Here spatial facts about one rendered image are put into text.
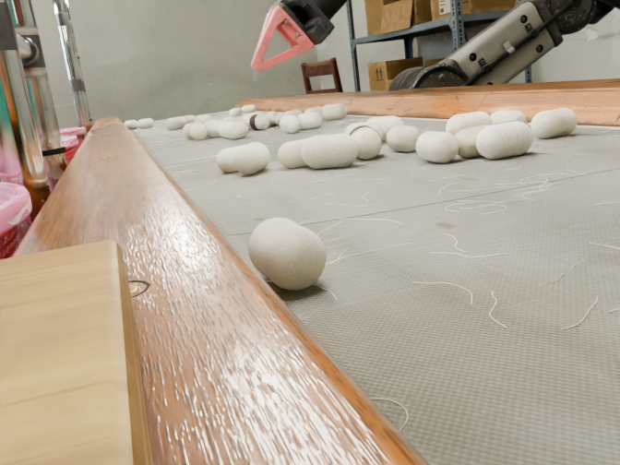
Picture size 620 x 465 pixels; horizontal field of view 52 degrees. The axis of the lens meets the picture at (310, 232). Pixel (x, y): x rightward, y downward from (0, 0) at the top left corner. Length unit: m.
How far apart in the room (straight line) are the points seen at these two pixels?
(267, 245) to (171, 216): 0.03
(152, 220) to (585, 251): 0.13
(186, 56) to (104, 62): 0.63
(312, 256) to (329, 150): 0.23
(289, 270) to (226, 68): 5.26
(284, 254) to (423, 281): 0.04
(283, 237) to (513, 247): 0.07
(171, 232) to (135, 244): 0.01
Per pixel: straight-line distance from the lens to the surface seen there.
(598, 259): 0.19
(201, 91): 5.36
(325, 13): 0.85
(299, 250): 0.17
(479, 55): 1.18
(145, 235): 0.17
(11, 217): 0.23
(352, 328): 0.15
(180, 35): 5.36
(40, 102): 0.49
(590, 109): 0.51
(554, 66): 3.32
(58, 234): 0.19
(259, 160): 0.43
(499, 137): 0.37
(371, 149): 0.43
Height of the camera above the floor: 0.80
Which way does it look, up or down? 14 degrees down
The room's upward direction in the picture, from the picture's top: 7 degrees counter-clockwise
